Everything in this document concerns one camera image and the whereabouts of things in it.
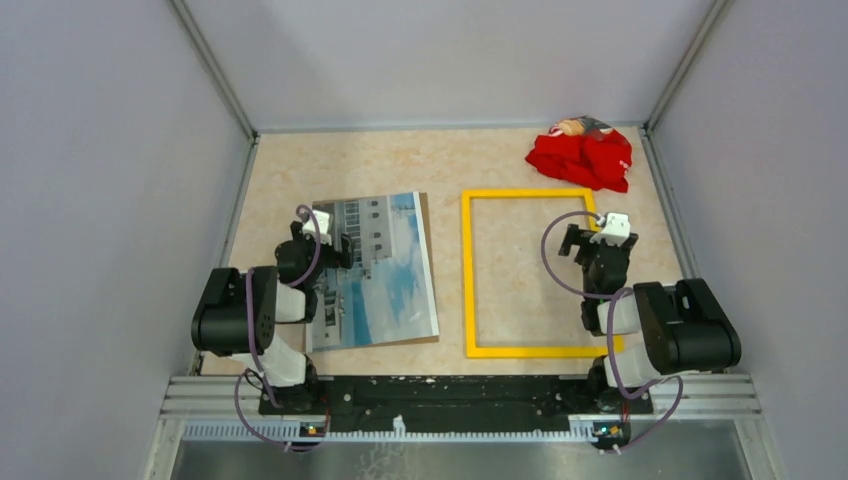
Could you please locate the building photo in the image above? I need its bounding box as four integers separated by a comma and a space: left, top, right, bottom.
305, 192, 439, 352

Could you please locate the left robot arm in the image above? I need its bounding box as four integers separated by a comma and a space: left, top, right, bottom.
190, 221, 356, 414

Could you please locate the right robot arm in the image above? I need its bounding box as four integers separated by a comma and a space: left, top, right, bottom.
558, 224, 742, 412

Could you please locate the yellow wooden picture frame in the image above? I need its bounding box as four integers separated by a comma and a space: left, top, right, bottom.
460, 188, 608, 359

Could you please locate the red cloth doll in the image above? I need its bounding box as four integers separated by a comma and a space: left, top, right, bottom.
525, 116, 633, 193

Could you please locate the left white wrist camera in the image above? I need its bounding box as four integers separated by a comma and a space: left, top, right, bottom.
302, 210, 333, 242

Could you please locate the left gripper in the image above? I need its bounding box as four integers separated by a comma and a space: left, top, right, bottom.
291, 220, 355, 287

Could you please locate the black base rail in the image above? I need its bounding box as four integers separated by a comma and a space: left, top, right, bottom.
258, 375, 653, 433

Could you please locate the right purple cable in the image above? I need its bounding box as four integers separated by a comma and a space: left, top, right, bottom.
540, 211, 685, 452

